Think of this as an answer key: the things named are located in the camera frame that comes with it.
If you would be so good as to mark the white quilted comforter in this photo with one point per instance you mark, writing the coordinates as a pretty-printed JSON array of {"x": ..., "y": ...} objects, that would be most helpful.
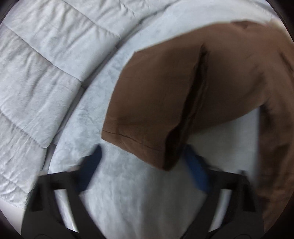
[{"x": 48, "y": 50}]

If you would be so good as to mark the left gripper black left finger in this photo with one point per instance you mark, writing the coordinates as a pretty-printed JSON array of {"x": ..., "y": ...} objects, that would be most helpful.
[{"x": 43, "y": 216}]

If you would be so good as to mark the brown corduroy jacket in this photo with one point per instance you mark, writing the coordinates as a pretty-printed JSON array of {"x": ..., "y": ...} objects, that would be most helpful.
[{"x": 204, "y": 78}]

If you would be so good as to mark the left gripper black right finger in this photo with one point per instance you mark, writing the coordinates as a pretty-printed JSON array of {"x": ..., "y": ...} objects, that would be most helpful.
[{"x": 243, "y": 217}]

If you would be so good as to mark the light grey plush bed sheet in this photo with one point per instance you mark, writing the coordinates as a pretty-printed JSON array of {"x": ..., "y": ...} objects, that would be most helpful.
[{"x": 128, "y": 198}]

